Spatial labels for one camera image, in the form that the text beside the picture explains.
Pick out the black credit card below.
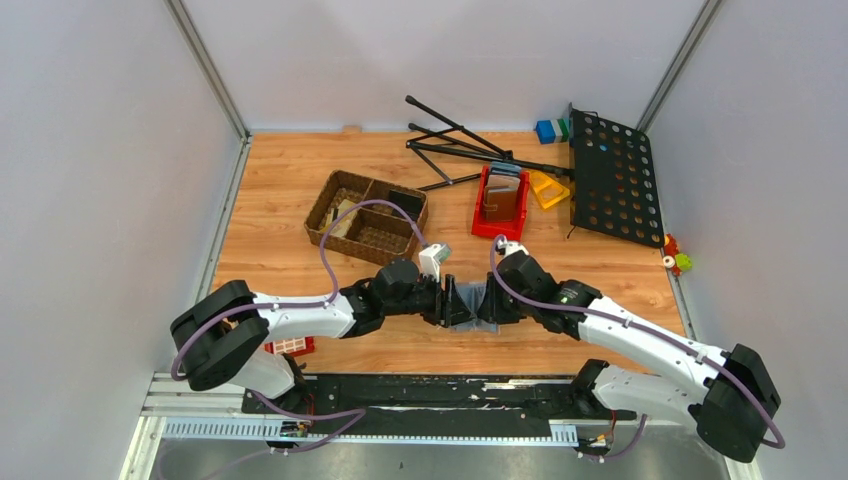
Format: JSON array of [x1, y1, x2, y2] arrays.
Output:
[[388, 190, 424, 221]]

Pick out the red green toy pieces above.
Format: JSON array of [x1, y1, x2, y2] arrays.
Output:
[[662, 234, 693, 277]]

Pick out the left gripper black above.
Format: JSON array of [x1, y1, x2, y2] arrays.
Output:
[[384, 270, 479, 329]]

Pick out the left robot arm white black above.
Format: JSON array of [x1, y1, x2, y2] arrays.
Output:
[[170, 259, 474, 413]]

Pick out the aluminium frame rail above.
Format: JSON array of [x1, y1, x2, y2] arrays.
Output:
[[140, 372, 745, 448]]

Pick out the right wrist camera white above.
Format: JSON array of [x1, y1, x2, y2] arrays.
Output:
[[495, 239, 529, 258]]

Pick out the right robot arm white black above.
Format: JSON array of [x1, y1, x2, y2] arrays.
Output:
[[489, 242, 786, 463]]

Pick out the red plastic bin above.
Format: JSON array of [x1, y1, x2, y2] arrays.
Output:
[[471, 165, 529, 241]]

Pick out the black folding stand legs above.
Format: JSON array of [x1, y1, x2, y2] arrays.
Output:
[[404, 95, 575, 189]]

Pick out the brown wallet in bin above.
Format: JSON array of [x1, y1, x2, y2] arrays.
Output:
[[482, 174, 520, 223]]

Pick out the brown wicker divided basket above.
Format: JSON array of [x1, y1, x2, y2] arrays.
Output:
[[304, 170, 428, 265]]

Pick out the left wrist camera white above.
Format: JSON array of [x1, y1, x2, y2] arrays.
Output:
[[418, 243, 452, 280]]

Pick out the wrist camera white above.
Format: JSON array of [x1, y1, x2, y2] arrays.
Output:
[[418, 243, 452, 280], [495, 239, 529, 258]]

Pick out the blue green white blocks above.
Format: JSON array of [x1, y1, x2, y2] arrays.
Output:
[[534, 118, 572, 145]]

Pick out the yellow plastic triangle toy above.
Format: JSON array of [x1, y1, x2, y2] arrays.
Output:
[[529, 171, 571, 211]]

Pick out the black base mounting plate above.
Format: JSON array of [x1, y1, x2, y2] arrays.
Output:
[[277, 373, 637, 438]]

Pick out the black perforated music stand tray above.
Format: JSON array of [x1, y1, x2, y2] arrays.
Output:
[[569, 108, 665, 248]]

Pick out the cards in basket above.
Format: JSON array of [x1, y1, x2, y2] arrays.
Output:
[[319, 199, 357, 238]]

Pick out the red white window toy block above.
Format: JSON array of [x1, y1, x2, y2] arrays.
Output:
[[264, 337, 315, 357]]

